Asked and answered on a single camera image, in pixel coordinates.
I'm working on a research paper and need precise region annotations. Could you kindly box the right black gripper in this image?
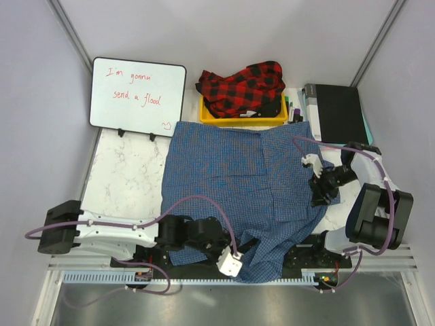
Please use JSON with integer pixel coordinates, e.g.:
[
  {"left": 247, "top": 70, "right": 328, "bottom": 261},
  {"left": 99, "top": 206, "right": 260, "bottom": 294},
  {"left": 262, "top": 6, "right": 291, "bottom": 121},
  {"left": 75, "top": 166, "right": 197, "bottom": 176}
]
[{"left": 307, "top": 164, "right": 358, "bottom": 209}]

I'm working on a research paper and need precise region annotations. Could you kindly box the blue checkered long sleeve shirt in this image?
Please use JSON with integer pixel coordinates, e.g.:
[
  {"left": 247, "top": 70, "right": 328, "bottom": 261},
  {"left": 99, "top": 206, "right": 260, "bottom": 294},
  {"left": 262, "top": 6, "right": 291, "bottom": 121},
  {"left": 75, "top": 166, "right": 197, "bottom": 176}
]
[{"left": 161, "top": 122, "right": 327, "bottom": 283}]

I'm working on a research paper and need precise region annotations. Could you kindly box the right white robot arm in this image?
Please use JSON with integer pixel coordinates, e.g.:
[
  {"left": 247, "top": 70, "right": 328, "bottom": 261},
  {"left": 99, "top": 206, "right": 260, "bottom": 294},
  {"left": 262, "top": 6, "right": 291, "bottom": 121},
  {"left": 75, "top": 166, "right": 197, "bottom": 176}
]
[{"left": 301, "top": 142, "right": 414, "bottom": 268}]

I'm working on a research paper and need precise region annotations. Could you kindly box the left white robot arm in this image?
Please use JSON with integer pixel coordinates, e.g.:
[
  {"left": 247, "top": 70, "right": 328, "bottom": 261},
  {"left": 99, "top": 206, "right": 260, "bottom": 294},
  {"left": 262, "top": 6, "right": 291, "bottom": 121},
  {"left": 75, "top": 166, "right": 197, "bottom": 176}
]
[{"left": 37, "top": 200, "right": 242, "bottom": 276}]

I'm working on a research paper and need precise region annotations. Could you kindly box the black notebook stack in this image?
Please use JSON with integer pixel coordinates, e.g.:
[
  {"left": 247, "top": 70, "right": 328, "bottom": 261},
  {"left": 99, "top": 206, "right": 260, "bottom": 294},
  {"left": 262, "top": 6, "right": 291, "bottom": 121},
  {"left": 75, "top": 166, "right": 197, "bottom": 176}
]
[{"left": 315, "top": 84, "right": 373, "bottom": 145}]

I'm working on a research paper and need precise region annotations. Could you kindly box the purple cap marker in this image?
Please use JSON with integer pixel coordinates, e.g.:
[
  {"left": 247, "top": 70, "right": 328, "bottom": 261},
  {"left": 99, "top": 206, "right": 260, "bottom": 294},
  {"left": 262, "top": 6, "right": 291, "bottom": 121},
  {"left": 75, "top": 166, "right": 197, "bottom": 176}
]
[{"left": 288, "top": 108, "right": 303, "bottom": 124}]

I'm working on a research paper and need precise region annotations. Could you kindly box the red black plaid shirt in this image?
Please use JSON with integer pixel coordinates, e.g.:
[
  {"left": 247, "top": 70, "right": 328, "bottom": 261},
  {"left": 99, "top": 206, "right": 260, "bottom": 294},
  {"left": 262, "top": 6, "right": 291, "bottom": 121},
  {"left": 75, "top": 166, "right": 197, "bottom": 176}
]
[{"left": 195, "top": 61, "right": 285, "bottom": 119}]

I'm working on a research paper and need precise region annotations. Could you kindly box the yellow plastic bin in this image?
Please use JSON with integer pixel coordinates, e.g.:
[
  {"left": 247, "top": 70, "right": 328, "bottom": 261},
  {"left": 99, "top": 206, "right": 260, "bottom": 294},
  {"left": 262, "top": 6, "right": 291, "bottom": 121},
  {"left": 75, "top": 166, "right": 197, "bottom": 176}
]
[{"left": 198, "top": 94, "right": 289, "bottom": 127}]

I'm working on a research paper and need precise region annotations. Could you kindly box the white dry-erase board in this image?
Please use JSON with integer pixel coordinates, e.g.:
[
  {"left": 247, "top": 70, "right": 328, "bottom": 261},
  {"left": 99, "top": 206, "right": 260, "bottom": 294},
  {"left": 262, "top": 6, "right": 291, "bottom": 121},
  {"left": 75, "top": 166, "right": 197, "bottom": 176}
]
[{"left": 89, "top": 57, "right": 187, "bottom": 137}]

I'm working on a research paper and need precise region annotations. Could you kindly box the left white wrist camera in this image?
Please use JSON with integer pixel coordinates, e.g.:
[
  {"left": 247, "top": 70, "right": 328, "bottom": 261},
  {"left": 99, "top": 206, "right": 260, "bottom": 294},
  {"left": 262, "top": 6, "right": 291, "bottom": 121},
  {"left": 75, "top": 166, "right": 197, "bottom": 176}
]
[{"left": 216, "top": 247, "right": 243, "bottom": 277}]

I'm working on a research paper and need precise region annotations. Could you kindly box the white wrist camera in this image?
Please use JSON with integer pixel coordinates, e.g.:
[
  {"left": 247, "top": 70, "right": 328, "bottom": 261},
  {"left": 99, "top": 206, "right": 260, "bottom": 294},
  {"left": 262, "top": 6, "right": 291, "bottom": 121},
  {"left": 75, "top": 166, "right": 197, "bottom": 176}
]
[
  {"left": 301, "top": 153, "right": 324, "bottom": 179},
  {"left": 216, "top": 247, "right": 243, "bottom": 277}
]

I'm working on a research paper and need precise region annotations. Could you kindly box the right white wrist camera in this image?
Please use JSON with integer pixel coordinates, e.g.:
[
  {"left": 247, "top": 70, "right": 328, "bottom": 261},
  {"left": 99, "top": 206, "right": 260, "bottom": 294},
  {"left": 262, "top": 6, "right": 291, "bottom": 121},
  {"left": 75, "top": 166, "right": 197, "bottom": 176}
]
[{"left": 301, "top": 153, "right": 324, "bottom": 179}]

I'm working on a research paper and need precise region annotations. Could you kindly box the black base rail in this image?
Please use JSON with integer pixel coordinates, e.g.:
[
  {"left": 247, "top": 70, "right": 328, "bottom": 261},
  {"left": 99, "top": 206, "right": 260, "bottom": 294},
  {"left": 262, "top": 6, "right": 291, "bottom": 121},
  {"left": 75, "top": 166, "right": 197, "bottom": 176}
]
[{"left": 130, "top": 233, "right": 352, "bottom": 280}]

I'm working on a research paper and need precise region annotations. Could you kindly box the white slotted cable duct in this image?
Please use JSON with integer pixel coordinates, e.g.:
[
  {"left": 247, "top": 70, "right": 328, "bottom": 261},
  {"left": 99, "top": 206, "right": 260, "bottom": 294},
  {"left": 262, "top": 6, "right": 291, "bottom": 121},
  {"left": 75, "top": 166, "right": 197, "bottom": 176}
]
[{"left": 63, "top": 270, "right": 319, "bottom": 286}]

